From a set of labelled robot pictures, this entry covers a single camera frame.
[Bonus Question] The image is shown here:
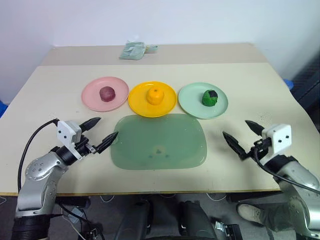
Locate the pink plate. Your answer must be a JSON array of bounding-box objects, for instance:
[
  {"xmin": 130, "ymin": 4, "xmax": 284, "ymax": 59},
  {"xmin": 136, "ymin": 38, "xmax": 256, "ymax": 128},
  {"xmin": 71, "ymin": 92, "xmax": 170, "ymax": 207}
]
[{"xmin": 81, "ymin": 76, "xmax": 130, "ymax": 113}]

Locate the orange toy mandarin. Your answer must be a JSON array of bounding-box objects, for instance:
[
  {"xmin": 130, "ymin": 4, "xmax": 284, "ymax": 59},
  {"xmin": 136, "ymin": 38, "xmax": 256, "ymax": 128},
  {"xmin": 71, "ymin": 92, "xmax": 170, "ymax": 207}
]
[{"xmin": 145, "ymin": 87, "xmax": 165, "ymax": 106}]

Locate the yellow plate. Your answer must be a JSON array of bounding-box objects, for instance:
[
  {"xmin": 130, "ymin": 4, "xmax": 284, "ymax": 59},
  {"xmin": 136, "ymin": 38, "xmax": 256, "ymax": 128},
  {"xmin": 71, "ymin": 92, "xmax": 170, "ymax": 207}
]
[{"xmin": 127, "ymin": 80, "xmax": 178, "ymax": 119}]

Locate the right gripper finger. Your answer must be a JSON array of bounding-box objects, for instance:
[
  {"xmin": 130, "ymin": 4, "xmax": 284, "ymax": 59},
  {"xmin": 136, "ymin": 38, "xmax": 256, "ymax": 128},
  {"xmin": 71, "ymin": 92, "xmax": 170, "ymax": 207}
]
[
  {"xmin": 244, "ymin": 119, "xmax": 265, "ymax": 136},
  {"xmin": 222, "ymin": 131, "xmax": 249, "ymax": 160}
]

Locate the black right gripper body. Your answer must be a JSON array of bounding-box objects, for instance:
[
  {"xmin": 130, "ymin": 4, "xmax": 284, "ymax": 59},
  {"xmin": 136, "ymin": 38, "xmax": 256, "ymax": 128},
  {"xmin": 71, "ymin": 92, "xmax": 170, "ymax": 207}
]
[{"xmin": 245, "ymin": 137, "xmax": 273, "ymax": 160}]

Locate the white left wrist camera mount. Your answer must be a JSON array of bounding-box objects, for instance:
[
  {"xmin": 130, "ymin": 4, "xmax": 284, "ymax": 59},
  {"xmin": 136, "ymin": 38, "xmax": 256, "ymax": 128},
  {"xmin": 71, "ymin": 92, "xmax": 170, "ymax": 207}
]
[{"xmin": 55, "ymin": 120, "xmax": 83, "ymax": 161}]

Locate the grey trouser leg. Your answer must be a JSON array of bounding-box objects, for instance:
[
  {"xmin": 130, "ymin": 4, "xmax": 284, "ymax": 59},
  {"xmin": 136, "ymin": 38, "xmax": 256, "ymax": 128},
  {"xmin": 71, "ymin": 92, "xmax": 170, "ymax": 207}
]
[{"xmin": 259, "ymin": 205, "xmax": 302, "ymax": 234}]

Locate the green translucent mat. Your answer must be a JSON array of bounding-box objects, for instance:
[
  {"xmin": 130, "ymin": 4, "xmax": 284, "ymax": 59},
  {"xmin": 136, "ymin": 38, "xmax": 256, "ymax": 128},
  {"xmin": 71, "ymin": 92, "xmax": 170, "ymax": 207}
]
[{"xmin": 109, "ymin": 112, "xmax": 209, "ymax": 172}]

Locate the white shoe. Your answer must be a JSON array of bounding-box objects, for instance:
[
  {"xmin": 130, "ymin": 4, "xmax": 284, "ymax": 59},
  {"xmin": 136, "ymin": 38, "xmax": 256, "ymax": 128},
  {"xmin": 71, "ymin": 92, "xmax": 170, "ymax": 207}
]
[{"xmin": 235, "ymin": 202, "xmax": 266, "ymax": 227}]

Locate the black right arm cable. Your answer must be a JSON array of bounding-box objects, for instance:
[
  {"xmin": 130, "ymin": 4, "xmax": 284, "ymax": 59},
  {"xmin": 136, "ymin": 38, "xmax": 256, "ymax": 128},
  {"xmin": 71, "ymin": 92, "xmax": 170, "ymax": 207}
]
[{"xmin": 253, "ymin": 146, "xmax": 320, "ymax": 194}]

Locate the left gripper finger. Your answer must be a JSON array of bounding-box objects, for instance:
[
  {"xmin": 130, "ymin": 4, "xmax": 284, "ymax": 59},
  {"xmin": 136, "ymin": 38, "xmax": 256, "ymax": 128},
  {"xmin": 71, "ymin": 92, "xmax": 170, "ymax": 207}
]
[
  {"xmin": 95, "ymin": 131, "xmax": 119, "ymax": 154},
  {"xmin": 79, "ymin": 117, "xmax": 102, "ymax": 131}
]

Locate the purple round toy fruit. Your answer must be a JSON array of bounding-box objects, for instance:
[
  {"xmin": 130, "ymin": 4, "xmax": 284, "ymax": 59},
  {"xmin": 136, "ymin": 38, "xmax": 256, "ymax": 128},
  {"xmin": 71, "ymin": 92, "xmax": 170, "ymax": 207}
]
[{"xmin": 99, "ymin": 85, "xmax": 117, "ymax": 103}]

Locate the folded pale green cloth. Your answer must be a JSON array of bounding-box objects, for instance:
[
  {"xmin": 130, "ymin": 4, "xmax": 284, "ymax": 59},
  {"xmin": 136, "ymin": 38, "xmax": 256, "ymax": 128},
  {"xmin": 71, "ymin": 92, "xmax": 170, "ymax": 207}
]
[{"xmin": 118, "ymin": 40, "xmax": 147, "ymax": 62}]

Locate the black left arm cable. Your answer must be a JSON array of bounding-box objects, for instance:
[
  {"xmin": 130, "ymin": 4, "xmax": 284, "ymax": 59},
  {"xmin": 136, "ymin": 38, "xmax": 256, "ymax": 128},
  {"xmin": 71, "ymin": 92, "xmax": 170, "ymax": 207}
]
[{"xmin": 16, "ymin": 118, "xmax": 60, "ymax": 193}]

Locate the green toy with black patch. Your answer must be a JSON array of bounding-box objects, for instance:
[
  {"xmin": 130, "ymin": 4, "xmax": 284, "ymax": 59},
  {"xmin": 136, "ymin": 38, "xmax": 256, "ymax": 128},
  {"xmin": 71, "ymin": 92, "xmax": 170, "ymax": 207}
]
[{"xmin": 200, "ymin": 89, "xmax": 220, "ymax": 107}]

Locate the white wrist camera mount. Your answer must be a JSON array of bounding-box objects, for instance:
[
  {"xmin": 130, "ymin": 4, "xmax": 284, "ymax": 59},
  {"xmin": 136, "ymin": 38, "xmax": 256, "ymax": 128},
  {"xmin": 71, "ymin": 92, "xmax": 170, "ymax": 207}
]
[
  {"xmin": 260, "ymin": 123, "xmax": 293, "ymax": 155},
  {"xmin": 55, "ymin": 120, "xmax": 83, "ymax": 161}
]

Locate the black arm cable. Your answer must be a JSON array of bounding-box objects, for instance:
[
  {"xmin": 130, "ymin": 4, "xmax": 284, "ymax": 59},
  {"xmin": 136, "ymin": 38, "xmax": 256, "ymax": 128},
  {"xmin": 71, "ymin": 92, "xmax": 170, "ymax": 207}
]
[
  {"xmin": 16, "ymin": 118, "xmax": 60, "ymax": 193},
  {"xmin": 253, "ymin": 146, "xmax": 320, "ymax": 194}
]

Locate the light green plate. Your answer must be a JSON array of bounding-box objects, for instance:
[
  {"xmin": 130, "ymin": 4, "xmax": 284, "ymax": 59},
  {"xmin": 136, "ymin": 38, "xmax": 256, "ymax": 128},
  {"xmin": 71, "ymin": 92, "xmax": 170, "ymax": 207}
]
[{"xmin": 177, "ymin": 81, "xmax": 229, "ymax": 120}]

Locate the grey plug adapter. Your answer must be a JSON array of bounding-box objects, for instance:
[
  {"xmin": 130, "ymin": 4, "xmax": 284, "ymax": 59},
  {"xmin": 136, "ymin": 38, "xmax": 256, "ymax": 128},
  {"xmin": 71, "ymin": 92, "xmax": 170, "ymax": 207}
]
[{"xmin": 65, "ymin": 206, "xmax": 84, "ymax": 224}]

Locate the black ribbed object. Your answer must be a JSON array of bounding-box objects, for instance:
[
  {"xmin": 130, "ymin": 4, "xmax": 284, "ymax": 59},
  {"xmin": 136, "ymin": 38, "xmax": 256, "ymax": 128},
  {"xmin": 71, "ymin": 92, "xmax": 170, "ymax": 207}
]
[{"xmin": 290, "ymin": 52, "xmax": 320, "ymax": 119}]

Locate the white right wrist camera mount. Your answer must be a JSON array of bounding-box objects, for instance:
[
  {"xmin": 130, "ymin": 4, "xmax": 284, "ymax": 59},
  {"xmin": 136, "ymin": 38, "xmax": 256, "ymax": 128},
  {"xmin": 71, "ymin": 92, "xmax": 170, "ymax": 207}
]
[{"xmin": 260, "ymin": 123, "xmax": 293, "ymax": 155}]

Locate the dark rounded shape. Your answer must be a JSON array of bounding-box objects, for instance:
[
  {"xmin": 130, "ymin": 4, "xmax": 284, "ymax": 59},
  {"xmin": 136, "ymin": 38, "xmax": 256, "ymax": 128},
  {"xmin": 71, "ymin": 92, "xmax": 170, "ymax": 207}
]
[
  {"xmin": 178, "ymin": 199, "xmax": 219, "ymax": 240},
  {"xmin": 113, "ymin": 199, "xmax": 154, "ymax": 240}
]

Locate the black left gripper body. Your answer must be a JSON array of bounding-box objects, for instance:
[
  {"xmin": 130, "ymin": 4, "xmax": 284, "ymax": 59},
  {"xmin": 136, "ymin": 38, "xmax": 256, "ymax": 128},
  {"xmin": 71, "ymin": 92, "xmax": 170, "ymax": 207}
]
[{"xmin": 73, "ymin": 135, "xmax": 98, "ymax": 157}]

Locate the black box with metal clip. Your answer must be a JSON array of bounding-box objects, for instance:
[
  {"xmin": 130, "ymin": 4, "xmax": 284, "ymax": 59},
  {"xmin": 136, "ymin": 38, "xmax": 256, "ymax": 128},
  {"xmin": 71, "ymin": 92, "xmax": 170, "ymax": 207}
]
[{"xmin": 213, "ymin": 219, "xmax": 242, "ymax": 240}]

